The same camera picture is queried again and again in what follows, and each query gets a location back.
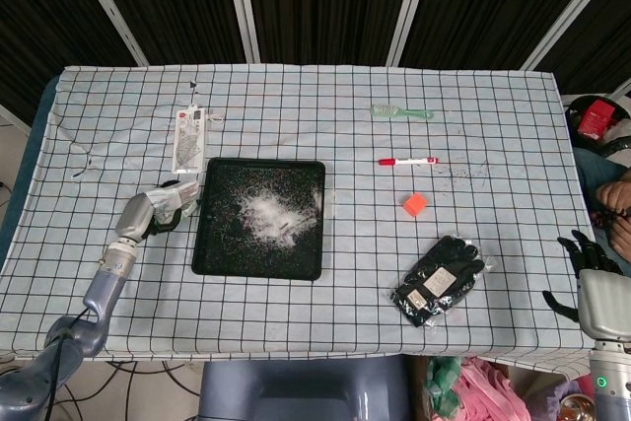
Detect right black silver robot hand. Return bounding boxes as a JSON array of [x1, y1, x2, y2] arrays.
[[541, 229, 631, 343]]

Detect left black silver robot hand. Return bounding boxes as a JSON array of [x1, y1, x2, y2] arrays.
[[114, 178, 183, 245]]

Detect clear printed plastic food bag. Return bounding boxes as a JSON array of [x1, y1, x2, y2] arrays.
[[147, 179, 201, 219]]

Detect black square tray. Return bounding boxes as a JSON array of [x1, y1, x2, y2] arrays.
[[190, 157, 327, 282]]

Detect white powder pile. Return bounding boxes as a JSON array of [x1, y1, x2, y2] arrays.
[[239, 188, 324, 249]]

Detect black bag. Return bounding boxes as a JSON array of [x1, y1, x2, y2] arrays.
[[564, 94, 631, 169]]

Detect flat white packaged item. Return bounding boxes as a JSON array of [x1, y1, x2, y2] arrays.
[[171, 104, 208, 175]]

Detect person hand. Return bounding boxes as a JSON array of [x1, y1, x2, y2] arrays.
[[595, 178, 631, 218]]

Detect metal bowl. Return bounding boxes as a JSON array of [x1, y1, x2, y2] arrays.
[[559, 390, 593, 421]]

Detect person leg in jeans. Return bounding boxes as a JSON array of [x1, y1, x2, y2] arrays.
[[574, 147, 631, 277]]

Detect pink cloth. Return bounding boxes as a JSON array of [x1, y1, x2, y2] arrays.
[[456, 356, 519, 421]]

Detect black gloves in plastic pack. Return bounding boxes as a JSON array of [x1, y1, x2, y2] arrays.
[[388, 236, 497, 329]]

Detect green crumpled item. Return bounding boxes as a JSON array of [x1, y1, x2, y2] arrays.
[[426, 356, 464, 417]]

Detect red box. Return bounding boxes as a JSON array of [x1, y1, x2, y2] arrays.
[[577, 98, 617, 139]]

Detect orange foam cube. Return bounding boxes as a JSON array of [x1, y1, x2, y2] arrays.
[[401, 192, 429, 219]]

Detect light blue checkered tablecloth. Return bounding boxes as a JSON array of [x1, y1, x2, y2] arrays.
[[0, 63, 612, 376]]

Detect red white marker pen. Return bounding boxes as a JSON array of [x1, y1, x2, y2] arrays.
[[378, 156, 442, 168]]

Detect blue-grey robot torso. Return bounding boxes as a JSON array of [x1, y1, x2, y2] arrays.
[[196, 355, 413, 421]]

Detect green plastic brush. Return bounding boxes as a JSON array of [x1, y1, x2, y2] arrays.
[[370, 103, 436, 121]]

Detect black floor cables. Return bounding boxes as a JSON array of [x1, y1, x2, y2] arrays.
[[0, 359, 198, 421]]

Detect white partition frame post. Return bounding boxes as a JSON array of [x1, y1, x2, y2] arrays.
[[522, 0, 620, 70], [221, 0, 261, 65], [66, 0, 149, 67], [386, 0, 438, 66]]

